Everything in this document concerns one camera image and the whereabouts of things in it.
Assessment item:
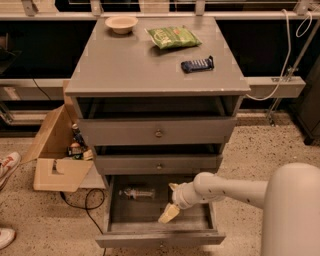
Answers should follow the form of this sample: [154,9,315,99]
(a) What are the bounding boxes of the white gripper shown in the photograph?
[158,182,200,224]

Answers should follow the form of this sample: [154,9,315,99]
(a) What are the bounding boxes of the clear plastic water bottle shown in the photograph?
[119,188,155,200]

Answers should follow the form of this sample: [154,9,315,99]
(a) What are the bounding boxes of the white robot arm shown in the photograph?
[158,163,320,256]

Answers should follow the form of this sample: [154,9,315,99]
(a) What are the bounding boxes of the grey open bottom drawer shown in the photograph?
[96,175,225,248]

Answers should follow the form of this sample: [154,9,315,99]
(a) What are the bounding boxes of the grey middle drawer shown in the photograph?
[95,154,222,175]

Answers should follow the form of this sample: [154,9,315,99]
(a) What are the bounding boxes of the grey top drawer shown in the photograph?
[78,118,236,146]

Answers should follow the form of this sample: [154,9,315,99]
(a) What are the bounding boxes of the grey wooden drawer cabinet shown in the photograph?
[64,16,251,183]

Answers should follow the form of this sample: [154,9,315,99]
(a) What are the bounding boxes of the items inside cardboard box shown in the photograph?
[67,124,93,161]

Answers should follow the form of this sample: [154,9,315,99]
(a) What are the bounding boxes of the open cardboard box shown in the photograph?
[22,94,101,192]

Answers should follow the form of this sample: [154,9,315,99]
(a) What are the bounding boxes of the dark blue snack bar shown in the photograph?
[181,56,214,73]

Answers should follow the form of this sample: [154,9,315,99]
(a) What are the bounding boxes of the green chip bag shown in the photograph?
[146,26,202,50]

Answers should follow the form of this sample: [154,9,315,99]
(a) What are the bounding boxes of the white red sneaker upper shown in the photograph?
[0,152,21,191]

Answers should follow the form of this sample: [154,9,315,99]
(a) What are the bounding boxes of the white sneaker lower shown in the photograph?
[0,228,16,249]

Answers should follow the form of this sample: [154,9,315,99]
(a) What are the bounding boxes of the beige bowl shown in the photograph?
[105,16,138,35]

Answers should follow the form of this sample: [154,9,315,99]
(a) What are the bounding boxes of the black floor cable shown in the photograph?
[59,188,107,256]

